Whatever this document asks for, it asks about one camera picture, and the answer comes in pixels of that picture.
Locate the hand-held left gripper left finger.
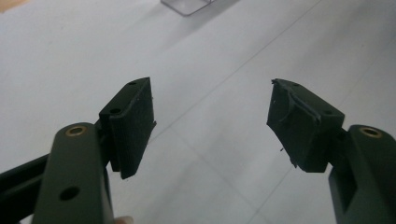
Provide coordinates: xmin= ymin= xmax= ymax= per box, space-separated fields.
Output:
xmin=98 ymin=77 xmax=157 ymax=180

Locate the clear plastic organizer box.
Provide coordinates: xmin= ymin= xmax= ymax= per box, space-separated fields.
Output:
xmin=160 ymin=0 xmax=216 ymax=17

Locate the wooden table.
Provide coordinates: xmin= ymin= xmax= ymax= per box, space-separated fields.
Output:
xmin=0 ymin=0 xmax=31 ymax=13

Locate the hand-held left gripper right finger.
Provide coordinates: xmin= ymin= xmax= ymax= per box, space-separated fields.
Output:
xmin=266 ymin=77 xmax=346 ymax=174

